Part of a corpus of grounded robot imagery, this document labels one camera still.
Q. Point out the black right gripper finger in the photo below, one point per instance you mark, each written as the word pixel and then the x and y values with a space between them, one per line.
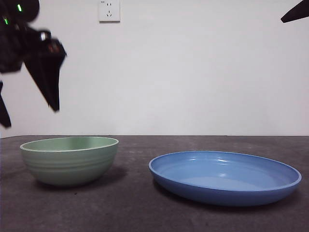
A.
pixel 299 12

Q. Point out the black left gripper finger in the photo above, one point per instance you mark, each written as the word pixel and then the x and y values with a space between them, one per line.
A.
pixel 48 77
pixel 4 113

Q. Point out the green ribbed bowl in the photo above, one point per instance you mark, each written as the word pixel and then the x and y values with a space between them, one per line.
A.
pixel 70 166

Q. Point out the blue round plate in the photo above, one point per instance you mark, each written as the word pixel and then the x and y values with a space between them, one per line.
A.
pixel 217 186

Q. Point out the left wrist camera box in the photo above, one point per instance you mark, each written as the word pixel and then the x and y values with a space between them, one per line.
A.
pixel 44 36

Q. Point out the white wall socket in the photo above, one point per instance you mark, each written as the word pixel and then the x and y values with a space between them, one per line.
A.
pixel 109 14

